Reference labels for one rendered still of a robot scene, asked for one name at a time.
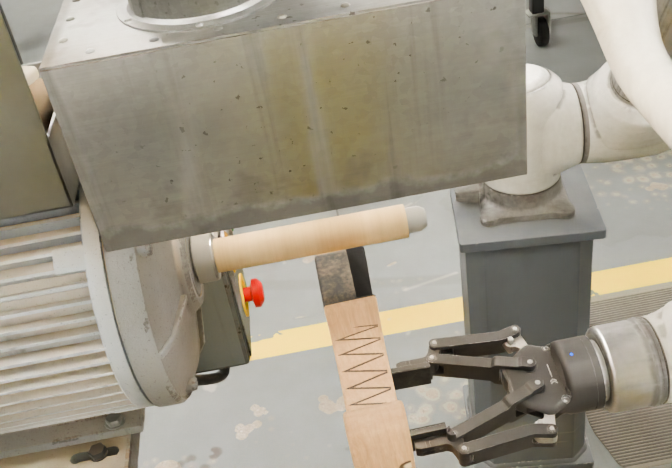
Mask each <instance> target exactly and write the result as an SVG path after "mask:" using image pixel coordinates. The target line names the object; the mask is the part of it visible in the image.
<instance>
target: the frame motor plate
mask: <svg viewBox="0 0 672 468"><path fill-rule="evenodd" d="M139 444H140V433H134V434H129V435H124V436H119V437H113V438H108V439H103V440H98V441H92V442H87V443H82V444H76V445H71V446H66V447H61V448H55V449H50V450H45V451H39V452H34V453H29V454H24V455H18V456H13V457H8V458H3V459H0V468H138V457H139Z"/></svg>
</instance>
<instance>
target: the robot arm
mask: <svg viewBox="0 0 672 468"><path fill-rule="evenodd" d="M580 1H581V3H582V5H583V7H584V9H585V11H586V14H587V16H588V18H589V20H590V22H591V25H592V27H593V29H594V31H595V34H596V36H597V39H598V41H599V43H600V46H601V48H602V51H603V53H604V55H605V58H606V60H607V62H606V63H605V64H604V65H603V66H602V67H601V68H600V69H599V70H598V71H596V72H595V73H594V74H593V75H591V76H590V77H589V78H588V80H586V81H582V82H576V83H570V84H569V83H564V82H562V81H561V79H560V77H559V76H557V75H556V74H555V73H554V72H552V71H551V70H549V69H547V68H545V67H541V66H537V65H533V64H526V104H527V174H526V175H521V176H516V177H510V178H505V179H499V180H494V181H489V182H483V183H478V184H472V185H467V186H461V187H457V188H455V195H456V201H457V202H465V203H479V204H480V209H481V214H480V224H481V225H482V226H484V227H493V226H496V225H500V224H505V223H514V222H524V221H534V220H543V219H554V218H557V219H571V218H573V217H574V216H575V207H574V206H573V204H572V203H571V202H570V201H569V199H568V197H567V194H566V191H565V188H564V186H563V183H562V180H561V172H563V171H565V170H567V169H569V168H571V167H573V166H575V165H577V164H582V163H601V162H613V161H621V160H628V159H635V158H641V157H646V156H651V155H655V154H659V153H662V152H665V151H667V150H669V149H671V150H672V0H580ZM520 333H521V329H520V327H519V326H518V325H512V326H510V327H507V328H505V329H502V330H500V331H497V332H488V333H479V334H470V335H462V336H453V337H444V338H435V339H431V340H430V341H429V348H428V353H427V355H426V356H425V357H423V358H418V359H412V360H410V361H409V360H407V361H402V362H399V363H397V364H396V368H390V369H391V374H392V378H393V383H394V387H395V390H399V389H404V388H410V387H415V386H420V385H426V384H431V379H432V380H433V376H442V377H453V378H464V379H475V380H486V381H492V382H493V383H494V384H500V385H503V387H504V389H505V390H506V392H507V393H508V394H507V395H506V396H505V397H504V398H503V400H501V401H500V402H498V403H496V404H495V405H493V406H491V407H489V408H487V409H485V410H484V411H482V412H480V413H478V414H476V415H475V416H473V417H471V418H469V419H467V420H466V421H464V422H462V423H460V424H459V425H457V426H455V427H453V428H450V426H448V427H446V424H445V422H442V423H438V424H433V425H428V426H424V427H419V428H414V429H410V430H409V431H410V437H411V442H412V448H413V452H414V451H416V455H417V456H426V455H431V454H436V453H440V452H445V451H449V452H452V453H453V454H454V455H455V456H456V458H457V459H458V460H459V464H460V465H461V466H463V467H467V466H471V465H474V464H477V463H481V462H483V461H487V460H491V459H494V458H498V457H501V456H504V455H508V454H511V453H514V452H518V451H521V450H525V449H528V448H531V447H555V446H556V445H557V438H558V427H557V426H556V424H555V420H556V419H557V418H558V417H559V416H561V415H563V414H566V413H568V414H577V413H582V412H587V411H592V410H597V409H602V408H603V407H604V408H605V409H606V410H607V411H608V412H610V413H619V412H624V411H629V410H634V409H639V408H644V407H649V406H650V407H654V406H658V405H660V404H667V403H672V301H670V302H668V303H667V304H666V305H665V306H664V307H662V308H660V309H659V310H657V311H655V312H653V313H650V314H648V315H645V316H641V317H637V318H636V317H632V318H628V319H627V320H622V321H617V322H612V323H607V324H602V325H597V326H592V327H590V328H589V329H588V330H587V332H586V334H585V335H581V336H576V337H571V338H566V339H561V340H556V341H553V342H551V343H549V344H547V345H545V346H534V345H528V344H527V343H526V342H525V340H524V339H523V338H522V336H521V334H520ZM506 351H507V352H508V353H509V354H511V353H513V352H517V353H516V354H515V355H514V356H513V357H505V356H494V357H493V358H483V357H475V356H484V355H493V354H500V353H503V352H506ZM500 369H502V372H500ZM527 414H528V415H531V416H534V417H537V418H540V419H539V420H538V421H536V422H535V423H534V424H527V425H524V426H520V427H517V428H513V429H510V430H506V431H503V432H500V433H496V434H493V435H489V436H486V437H483V436H485V435H487V434H488V433H490V432H492V431H494V430H496V429H497V428H499V427H501V426H503V425H504V424H506V423H508V422H510V423H512V422H514V421H516V420H518V419H520V418H521V417H523V416H525V415H527ZM481 437H483V438H481Z"/></svg>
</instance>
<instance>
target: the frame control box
mask: <svg viewBox="0 0 672 468"><path fill-rule="evenodd" d="M212 234H213V235H214V238H215V239H216V238H222V236H221V231H218V232H213V233H212ZM203 284H204V301H203V304H202V305H201V309H202V318H203V327H204V336H205V344H204V346H203V348H202V351H201V353H200V357H199V363H198V367H197V370H196V375H195V377H196V378H197V381H198V386H203V385H211V384H216V383H220V382H222V381H224V380H225V379H226V378H227V377H228V375H229V373H230V367H235V366H240V365H245V364H248V363H249V361H250V356H252V348H251V333H250V317H249V302H245V300H244V295H243V288H245V287H247V283H246V280H245V276H244V272H243V268H242V269H237V270H236V272H235V273H234V271H233V270H232V271H226V272H221V279H220V280H218V281H213V282H208V283H203ZM214 370H219V371H217V372H215V373H209V374H198V373H203V372H208V371H214Z"/></svg>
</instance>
